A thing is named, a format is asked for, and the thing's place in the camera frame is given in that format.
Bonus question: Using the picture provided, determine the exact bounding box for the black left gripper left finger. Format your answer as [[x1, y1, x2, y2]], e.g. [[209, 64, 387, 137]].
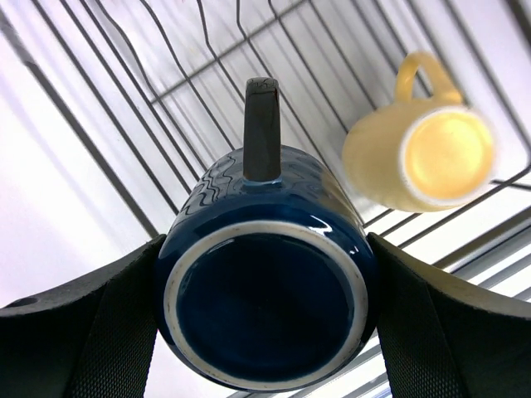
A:
[[1, 235, 165, 397]]

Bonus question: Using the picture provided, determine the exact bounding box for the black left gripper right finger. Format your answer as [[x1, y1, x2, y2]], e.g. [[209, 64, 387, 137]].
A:
[[368, 233, 530, 397]]

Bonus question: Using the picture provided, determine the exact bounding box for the blue mug dark handle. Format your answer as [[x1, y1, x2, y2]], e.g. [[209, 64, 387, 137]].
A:
[[154, 77, 379, 392]]

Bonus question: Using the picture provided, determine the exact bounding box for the pale yellow mug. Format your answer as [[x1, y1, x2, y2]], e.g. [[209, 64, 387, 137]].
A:
[[342, 51, 497, 213]]

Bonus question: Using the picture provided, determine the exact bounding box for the dark wire dish rack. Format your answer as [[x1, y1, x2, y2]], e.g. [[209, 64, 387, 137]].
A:
[[0, 0, 531, 398]]

